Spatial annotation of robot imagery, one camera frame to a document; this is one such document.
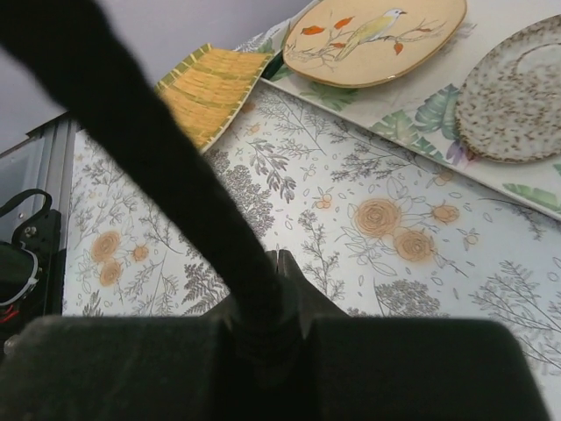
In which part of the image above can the floral table mat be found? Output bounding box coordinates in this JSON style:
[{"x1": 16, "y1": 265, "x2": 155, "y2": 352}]
[{"x1": 60, "y1": 82, "x2": 561, "y2": 378}]

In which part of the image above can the speckled grey oval plate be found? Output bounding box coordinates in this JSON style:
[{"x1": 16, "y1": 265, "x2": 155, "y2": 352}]
[{"x1": 455, "y1": 15, "x2": 560, "y2": 163}]

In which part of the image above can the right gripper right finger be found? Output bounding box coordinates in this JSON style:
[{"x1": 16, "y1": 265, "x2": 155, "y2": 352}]
[{"x1": 278, "y1": 250, "x2": 550, "y2": 420}]

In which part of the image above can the beige bird oval plate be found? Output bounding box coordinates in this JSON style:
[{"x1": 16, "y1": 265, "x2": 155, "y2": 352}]
[{"x1": 282, "y1": 0, "x2": 467, "y2": 89}]

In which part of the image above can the floral rectangular tray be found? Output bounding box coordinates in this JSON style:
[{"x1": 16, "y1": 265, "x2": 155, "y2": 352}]
[{"x1": 238, "y1": 0, "x2": 561, "y2": 220}]

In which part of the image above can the aluminium frame rail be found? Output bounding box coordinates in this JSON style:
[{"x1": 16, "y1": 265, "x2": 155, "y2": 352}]
[{"x1": 1, "y1": 119, "x2": 77, "y2": 249}]

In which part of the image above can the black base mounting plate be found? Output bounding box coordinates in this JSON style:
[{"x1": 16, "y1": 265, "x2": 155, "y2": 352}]
[{"x1": 1, "y1": 189, "x2": 61, "y2": 358}]

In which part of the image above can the yellow woven bamboo basket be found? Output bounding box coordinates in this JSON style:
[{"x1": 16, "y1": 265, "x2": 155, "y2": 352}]
[{"x1": 154, "y1": 44, "x2": 273, "y2": 153}]

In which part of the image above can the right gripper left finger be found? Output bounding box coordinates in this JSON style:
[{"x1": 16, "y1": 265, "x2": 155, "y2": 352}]
[{"x1": 0, "y1": 247, "x2": 281, "y2": 421}]

